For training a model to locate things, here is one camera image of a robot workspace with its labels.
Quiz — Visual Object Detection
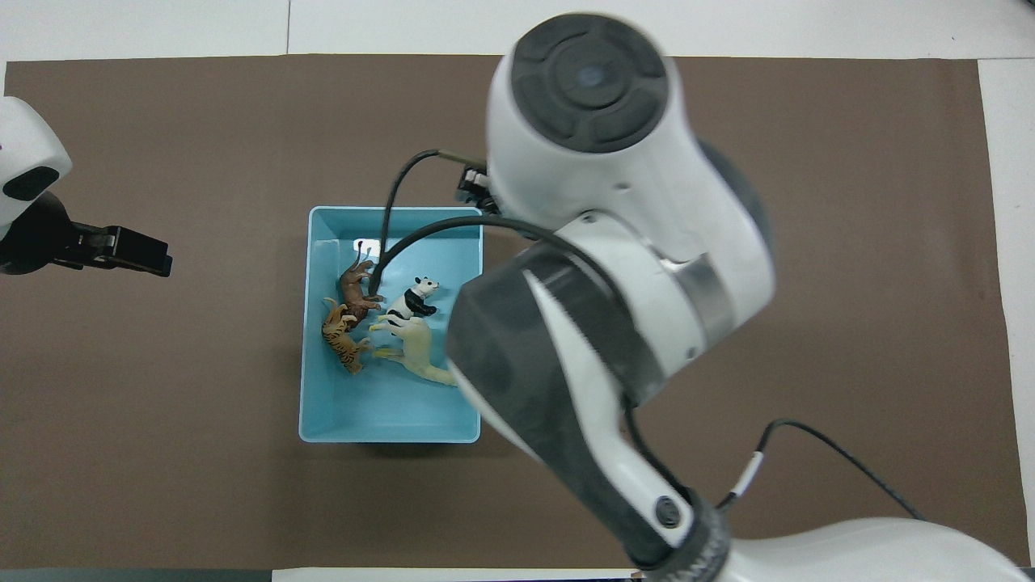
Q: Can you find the black and white panda toy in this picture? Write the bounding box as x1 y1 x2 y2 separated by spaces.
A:
386 276 441 328

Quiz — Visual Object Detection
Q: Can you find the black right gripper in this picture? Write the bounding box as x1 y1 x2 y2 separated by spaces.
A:
457 166 496 217

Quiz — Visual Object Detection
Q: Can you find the light blue storage box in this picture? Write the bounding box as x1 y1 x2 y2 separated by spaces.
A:
298 205 484 445

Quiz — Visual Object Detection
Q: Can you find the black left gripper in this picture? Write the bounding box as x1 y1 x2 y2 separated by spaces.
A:
0 190 173 277

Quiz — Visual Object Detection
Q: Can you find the brown table mat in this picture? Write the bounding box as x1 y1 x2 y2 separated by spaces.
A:
0 54 1032 571

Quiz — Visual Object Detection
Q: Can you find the brown lion toy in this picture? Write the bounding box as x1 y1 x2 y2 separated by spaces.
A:
337 240 386 318

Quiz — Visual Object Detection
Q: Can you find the white horse toy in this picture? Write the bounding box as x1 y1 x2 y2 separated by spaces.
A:
368 315 460 387

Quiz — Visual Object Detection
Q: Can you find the orange striped tiger toy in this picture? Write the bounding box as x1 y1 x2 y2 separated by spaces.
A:
321 297 373 376

